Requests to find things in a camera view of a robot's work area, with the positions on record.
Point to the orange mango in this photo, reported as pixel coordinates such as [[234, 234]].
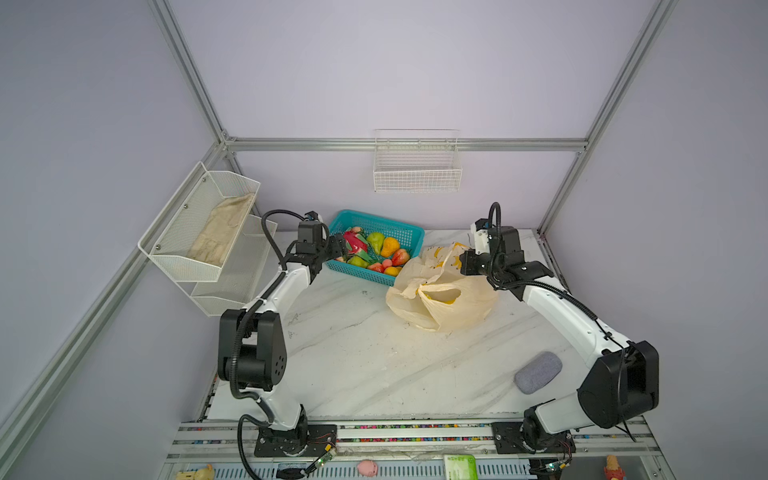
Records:
[[389, 247]]

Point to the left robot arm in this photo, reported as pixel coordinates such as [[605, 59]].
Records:
[[252, 352]]

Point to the pink pig toy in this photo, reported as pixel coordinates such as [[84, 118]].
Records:
[[368, 468]]

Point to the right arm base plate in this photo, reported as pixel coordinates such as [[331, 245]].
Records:
[[527, 437]]

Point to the white wire wall basket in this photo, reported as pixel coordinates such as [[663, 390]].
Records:
[[412, 161]]

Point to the beige plastic bag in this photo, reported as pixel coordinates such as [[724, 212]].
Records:
[[431, 293]]

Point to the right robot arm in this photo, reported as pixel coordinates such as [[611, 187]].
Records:
[[622, 380]]

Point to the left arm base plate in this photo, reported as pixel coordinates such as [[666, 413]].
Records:
[[304, 441]]

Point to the green pear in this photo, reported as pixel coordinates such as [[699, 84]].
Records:
[[376, 241], [358, 262]]

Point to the aluminium front rail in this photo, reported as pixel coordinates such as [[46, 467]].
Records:
[[415, 449]]

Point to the yellow toy figure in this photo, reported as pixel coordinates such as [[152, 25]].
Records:
[[206, 473]]

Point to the white mesh upper shelf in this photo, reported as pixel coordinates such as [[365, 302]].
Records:
[[170, 236]]

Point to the red apple near finger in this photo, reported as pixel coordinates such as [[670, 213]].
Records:
[[376, 267]]

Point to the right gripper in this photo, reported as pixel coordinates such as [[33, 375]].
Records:
[[466, 259]]

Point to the green box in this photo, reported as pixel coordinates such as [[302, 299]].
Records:
[[460, 467]]

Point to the grey sponge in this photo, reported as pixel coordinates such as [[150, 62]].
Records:
[[538, 372]]

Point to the white mesh lower shelf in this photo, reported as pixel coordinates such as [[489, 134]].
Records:
[[240, 278]]

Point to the white mesh shelf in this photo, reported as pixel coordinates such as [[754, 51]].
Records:
[[240, 278], [170, 236]]

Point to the red dragon fruit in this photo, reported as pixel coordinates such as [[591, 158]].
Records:
[[355, 243]]

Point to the beige cloth in shelf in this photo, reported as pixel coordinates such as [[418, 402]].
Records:
[[218, 235]]

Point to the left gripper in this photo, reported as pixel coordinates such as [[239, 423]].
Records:
[[337, 244]]

